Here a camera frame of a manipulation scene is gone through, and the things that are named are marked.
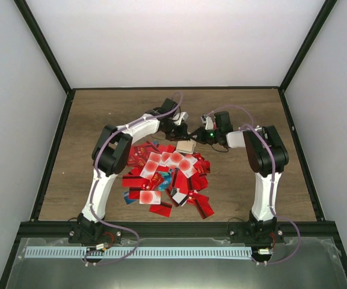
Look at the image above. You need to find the beige leather card holder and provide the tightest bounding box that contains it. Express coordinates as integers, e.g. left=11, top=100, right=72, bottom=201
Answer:
left=176, top=140, right=197, bottom=154

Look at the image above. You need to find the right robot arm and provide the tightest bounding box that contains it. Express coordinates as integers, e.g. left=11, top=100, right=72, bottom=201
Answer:
left=189, top=111, right=289, bottom=243

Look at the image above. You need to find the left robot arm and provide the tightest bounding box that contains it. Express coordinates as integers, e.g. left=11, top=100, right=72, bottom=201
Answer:
left=77, top=98, right=182, bottom=243

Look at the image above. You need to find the white red circle card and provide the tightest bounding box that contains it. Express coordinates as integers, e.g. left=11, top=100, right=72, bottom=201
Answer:
left=178, top=155, right=198, bottom=178

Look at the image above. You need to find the white pink gradient card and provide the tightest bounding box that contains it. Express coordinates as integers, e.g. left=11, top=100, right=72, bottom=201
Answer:
left=140, top=152, right=161, bottom=180

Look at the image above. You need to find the red card bottom right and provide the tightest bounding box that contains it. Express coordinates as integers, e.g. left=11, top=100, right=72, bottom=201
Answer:
left=188, top=194, right=214, bottom=219

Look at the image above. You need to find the red card bottom centre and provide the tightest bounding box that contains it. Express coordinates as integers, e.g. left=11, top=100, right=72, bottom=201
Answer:
left=149, top=202, right=173, bottom=217

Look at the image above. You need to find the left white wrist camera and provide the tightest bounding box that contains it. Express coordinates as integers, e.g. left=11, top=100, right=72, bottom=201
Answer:
left=174, top=111, right=189, bottom=126

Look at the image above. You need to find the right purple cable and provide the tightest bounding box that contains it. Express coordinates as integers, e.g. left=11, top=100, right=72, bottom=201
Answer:
left=206, top=105, right=301, bottom=266

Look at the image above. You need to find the black front frame rail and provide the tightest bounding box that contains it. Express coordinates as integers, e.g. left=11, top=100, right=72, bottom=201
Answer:
left=17, top=221, right=339, bottom=243

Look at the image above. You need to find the light blue cable duct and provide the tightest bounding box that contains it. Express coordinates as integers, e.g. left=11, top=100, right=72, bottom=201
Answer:
left=24, top=246, right=252, bottom=259

